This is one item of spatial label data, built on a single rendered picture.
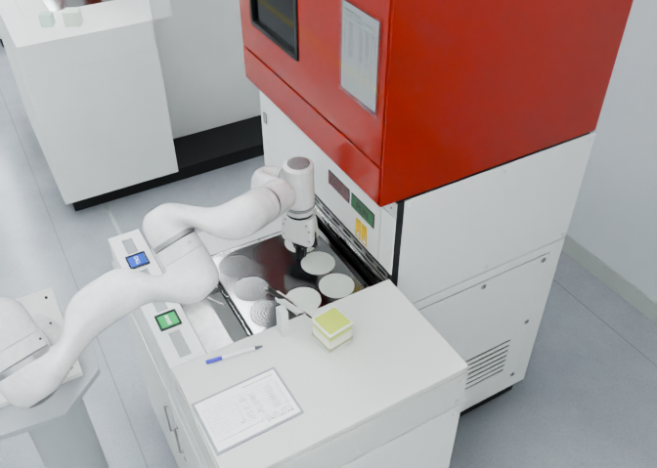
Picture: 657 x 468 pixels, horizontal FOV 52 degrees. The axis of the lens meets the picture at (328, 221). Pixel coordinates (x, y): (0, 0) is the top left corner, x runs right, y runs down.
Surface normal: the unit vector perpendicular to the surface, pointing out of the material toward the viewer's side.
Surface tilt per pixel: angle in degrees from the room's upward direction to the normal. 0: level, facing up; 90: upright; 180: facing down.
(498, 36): 90
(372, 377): 0
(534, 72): 90
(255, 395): 0
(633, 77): 90
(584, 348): 0
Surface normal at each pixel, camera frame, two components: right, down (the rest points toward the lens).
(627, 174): -0.87, 0.31
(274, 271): 0.00, -0.78
